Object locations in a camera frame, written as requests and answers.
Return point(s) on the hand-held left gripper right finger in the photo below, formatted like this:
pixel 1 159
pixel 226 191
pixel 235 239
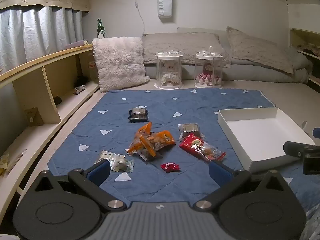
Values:
pixel 220 173

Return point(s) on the red snack packet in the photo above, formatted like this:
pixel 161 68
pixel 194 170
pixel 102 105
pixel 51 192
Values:
pixel 193 143

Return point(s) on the green glass bottle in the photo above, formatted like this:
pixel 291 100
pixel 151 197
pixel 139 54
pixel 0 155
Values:
pixel 100 27

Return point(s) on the small white charger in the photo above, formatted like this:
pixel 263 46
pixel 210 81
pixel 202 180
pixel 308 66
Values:
pixel 101 35

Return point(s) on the pink flat item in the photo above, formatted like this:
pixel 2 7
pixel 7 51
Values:
pixel 76 43

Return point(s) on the black tray cake packet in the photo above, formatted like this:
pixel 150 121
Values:
pixel 138 114

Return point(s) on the pink dress doll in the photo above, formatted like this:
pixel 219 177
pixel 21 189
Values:
pixel 208 76

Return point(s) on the brown paper card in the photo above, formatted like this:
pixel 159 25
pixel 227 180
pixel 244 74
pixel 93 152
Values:
pixel 33 117

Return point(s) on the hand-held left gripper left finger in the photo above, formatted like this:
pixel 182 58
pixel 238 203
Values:
pixel 98 172

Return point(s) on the square brown cake packet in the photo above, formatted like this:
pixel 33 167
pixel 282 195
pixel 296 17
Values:
pixel 191 130

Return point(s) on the brown cake bar packet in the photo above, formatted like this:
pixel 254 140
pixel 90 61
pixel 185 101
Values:
pixel 150 156

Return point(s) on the white hanging bag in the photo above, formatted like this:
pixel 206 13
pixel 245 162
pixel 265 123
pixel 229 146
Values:
pixel 164 2

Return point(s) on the small red candy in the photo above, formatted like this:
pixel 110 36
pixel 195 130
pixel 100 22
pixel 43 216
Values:
pixel 170 167

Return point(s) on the clear cylinder display box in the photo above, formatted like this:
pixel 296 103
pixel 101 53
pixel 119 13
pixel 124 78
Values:
pixel 208 58
pixel 168 60

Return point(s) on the fluffy white pillow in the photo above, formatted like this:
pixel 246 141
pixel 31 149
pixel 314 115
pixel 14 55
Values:
pixel 120 62

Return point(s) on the orange snack packet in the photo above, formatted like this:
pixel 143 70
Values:
pixel 160 140
pixel 140 138

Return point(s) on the long wooden shelf unit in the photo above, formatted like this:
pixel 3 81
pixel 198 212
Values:
pixel 32 85

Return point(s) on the small pale object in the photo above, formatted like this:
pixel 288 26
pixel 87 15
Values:
pixel 80 90

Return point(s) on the blue quilted mat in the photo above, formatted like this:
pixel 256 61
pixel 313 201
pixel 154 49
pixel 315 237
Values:
pixel 112 120

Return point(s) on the folded grey duvet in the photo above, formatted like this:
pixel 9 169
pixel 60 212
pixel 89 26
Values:
pixel 250 73

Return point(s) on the yellow packet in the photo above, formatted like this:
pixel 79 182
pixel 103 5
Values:
pixel 4 163

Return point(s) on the white green snack packet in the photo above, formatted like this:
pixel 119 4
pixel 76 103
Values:
pixel 117 161

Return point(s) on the white dress doll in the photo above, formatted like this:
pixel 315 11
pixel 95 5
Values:
pixel 170 76

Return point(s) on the white framed wall shelf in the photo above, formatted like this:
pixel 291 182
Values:
pixel 300 38

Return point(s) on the white cardboard box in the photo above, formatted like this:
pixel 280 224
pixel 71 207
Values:
pixel 262 140

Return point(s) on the crumpled clear plastic wrapper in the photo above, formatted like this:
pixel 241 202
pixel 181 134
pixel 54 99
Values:
pixel 303 125

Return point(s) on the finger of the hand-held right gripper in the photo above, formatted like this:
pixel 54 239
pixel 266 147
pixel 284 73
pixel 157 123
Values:
pixel 296 148
pixel 317 132

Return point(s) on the grey curtain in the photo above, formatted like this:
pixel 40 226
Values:
pixel 37 35

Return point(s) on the small black object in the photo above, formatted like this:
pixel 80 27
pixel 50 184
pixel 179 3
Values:
pixel 58 100

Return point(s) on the grey quilted pillow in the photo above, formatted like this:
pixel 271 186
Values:
pixel 180 45
pixel 260 51

